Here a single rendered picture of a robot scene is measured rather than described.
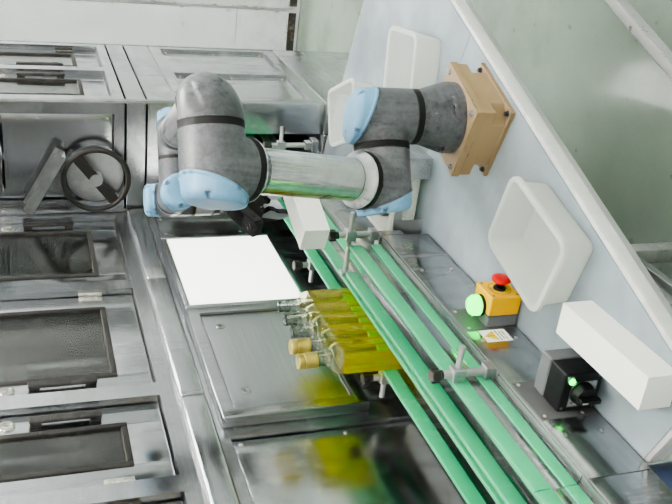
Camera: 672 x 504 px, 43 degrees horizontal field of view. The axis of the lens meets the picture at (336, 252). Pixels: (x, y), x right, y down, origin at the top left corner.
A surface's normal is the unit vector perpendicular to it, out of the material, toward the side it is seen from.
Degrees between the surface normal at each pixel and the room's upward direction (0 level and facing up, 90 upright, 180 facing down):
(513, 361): 90
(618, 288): 0
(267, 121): 90
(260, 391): 90
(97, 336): 90
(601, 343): 0
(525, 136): 0
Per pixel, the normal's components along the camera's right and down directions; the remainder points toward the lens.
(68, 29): 0.32, 0.44
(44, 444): 0.11, -0.89
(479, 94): 0.22, -0.69
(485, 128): 0.26, 0.73
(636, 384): -0.94, 0.04
